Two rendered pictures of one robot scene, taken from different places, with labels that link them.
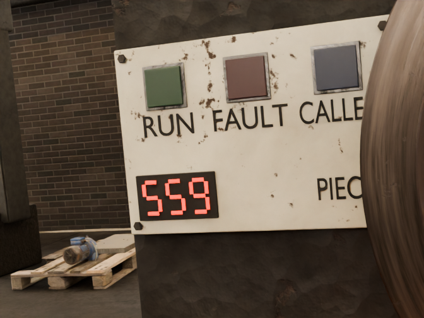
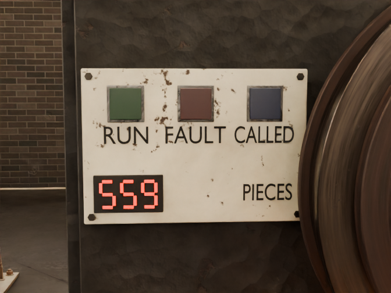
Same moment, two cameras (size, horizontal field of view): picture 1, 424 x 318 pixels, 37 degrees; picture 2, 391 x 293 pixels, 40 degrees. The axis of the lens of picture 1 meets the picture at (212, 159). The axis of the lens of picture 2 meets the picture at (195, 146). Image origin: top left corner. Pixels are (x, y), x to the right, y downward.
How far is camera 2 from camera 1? 0.20 m
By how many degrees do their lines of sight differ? 22
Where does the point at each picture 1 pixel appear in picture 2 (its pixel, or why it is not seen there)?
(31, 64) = not seen: outside the picture
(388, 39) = (345, 100)
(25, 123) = not seen: outside the picture
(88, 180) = not seen: outside the picture
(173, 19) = (131, 47)
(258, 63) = (207, 93)
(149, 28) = (109, 52)
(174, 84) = (135, 102)
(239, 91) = (189, 114)
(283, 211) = (215, 208)
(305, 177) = (234, 182)
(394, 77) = (347, 127)
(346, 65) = (273, 103)
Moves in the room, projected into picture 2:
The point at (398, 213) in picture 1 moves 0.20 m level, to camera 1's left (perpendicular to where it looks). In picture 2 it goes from (340, 220) to (134, 243)
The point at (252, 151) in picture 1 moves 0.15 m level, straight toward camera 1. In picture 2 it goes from (194, 160) to (247, 181)
